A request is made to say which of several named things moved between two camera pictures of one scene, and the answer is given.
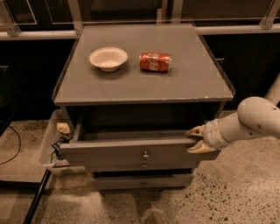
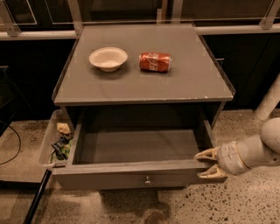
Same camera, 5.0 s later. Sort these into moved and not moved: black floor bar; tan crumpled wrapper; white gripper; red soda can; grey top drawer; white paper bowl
Moved: grey top drawer; white gripper
Not moved: red soda can; white paper bowl; black floor bar; tan crumpled wrapper
